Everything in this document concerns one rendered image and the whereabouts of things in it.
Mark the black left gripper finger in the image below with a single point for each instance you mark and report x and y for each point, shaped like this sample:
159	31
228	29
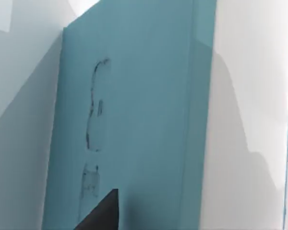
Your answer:
105	213

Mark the teal blue book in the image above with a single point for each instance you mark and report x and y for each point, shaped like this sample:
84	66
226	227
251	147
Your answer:
139	115

